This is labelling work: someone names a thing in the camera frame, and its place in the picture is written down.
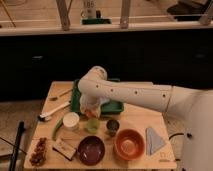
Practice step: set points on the dark purple bowl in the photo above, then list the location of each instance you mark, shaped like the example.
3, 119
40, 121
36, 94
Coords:
91, 150

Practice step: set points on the blue grey folded cloth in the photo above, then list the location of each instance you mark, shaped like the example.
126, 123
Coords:
154, 141

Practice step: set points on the green chili pepper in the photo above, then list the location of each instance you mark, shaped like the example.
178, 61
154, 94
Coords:
56, 128

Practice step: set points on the small metal cup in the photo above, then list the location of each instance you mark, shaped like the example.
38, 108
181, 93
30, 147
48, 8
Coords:
112, 127

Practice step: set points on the black pole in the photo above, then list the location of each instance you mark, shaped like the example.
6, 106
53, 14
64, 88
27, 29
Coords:
16, 146

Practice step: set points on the white lidded container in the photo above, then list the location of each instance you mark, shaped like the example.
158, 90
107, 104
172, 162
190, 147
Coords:
71, 120

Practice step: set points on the orange bowl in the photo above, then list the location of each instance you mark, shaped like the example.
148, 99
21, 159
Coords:
129, 144

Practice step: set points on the brown dried fruit cluster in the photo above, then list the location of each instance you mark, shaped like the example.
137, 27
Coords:
38, 156

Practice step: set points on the green plastic cup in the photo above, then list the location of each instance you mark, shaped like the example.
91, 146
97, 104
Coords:
92, 125

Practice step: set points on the white bottle on green base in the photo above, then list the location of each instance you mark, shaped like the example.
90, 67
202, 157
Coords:
90, 15

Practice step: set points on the green plastic tray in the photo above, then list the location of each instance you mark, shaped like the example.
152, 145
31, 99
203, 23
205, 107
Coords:
111, 107

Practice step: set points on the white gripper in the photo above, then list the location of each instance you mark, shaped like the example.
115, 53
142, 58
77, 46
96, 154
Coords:
92, 103

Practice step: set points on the red apple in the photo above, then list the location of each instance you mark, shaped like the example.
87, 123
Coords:
91, 114

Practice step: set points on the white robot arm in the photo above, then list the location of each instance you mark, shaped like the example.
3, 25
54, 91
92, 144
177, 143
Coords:
193, 105

